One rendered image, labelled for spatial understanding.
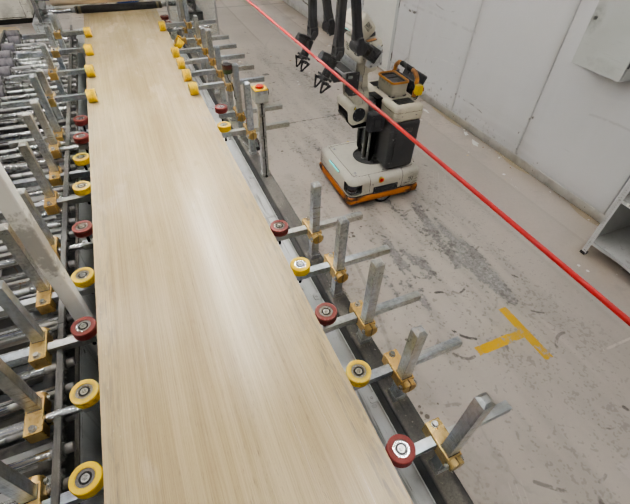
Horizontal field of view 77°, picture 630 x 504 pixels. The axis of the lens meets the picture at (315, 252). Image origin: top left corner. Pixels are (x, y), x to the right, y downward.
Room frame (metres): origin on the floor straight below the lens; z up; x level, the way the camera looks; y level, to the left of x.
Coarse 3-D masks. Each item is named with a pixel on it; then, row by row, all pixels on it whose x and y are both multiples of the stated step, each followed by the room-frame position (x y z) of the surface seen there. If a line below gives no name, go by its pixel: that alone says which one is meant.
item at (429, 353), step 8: (440, 344) 0.77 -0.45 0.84; (448, 344) 0.78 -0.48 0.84; (456, 344) 0.78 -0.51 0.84; (424, 352) 0.74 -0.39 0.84; (432, 352) 0.74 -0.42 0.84; (440, 352) 0.75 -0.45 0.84; (424, 360) 0.72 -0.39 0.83; (376, 368) 0.67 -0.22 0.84; (384, 368) 0.67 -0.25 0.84; (376, 376) 0.64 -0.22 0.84; (384, 376) 0.65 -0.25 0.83
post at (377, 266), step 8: (376, 264) 0.87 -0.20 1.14; (384, 264) 0.87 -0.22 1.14; (376, 272) 0.86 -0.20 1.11; (368, 280) 0.88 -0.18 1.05; (376, 280) 0.86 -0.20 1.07; (368, 288) 0.87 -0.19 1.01; (376, 288) 0.87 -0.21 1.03; (368, 296) 0.87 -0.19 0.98; (376, 296) 0.87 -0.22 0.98; (368, 304) 0.86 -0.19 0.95; (376, 304) 0.87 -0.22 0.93; (368, 312) 0.86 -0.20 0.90; (368, 320) 0.86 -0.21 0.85; (360, 336) 0.87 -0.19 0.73
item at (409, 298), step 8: (400, 296) 1.00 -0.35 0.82; (408, 296) 1.01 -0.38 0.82; (416, 296) 1.01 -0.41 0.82; (384, 304) 0.96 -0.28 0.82; (392, 304) 0.96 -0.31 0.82; (400, 304) 0.97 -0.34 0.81; (352, 312) 0.92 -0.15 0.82; (376, 312) 0.93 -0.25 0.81; (384, 312) 0.94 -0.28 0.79; (336, 320) 0.88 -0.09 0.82; (344, 320) 0.88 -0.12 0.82; (352, 320) 0.88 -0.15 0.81; (328, 328) 0.84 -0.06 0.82; (336, 328) 0.86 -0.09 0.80
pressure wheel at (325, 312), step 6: (318, 306) 0.87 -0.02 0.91; (324, 306) 0.88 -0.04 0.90; (330, 306) 0.87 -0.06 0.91; (318, 312) 0.85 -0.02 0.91; (324, 312) 0.85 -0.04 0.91; (330, 312) 0.85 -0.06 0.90; (336, 312) 0.85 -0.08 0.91; (318, 318) 0.82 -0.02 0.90; (324, 318) 0.82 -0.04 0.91; (330, 318) 0.82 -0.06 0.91; (336, 318) 0.84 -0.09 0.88; (324, 324) 0.81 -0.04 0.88; (330, 324) 0.82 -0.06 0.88
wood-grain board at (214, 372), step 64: (128, 64) 3.14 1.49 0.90; (128, 128) 2.13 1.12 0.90; (192, 128) 2.16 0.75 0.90; (128, 192) 1.51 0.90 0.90; (192, 192) 1.53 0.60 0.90; (128, 256) 1.09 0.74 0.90; (192, 256) 1.10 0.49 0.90; (256, 256) 1.12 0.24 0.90; (128, 320) 0.78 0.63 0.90; (192, 320) 0.80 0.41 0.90; (256, 320) 0.81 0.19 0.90; (128, 384) 0.55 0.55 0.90; (192, 384) 0.56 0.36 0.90; (256, 384) 0.57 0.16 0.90; (320, 384) 0.58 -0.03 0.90; (128, 448) 0.37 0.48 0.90; (192, 448) 0.38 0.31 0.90; (256, 448) 0.39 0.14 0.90; (320, 448) 0.39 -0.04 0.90; (384, 448) 0.40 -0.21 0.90
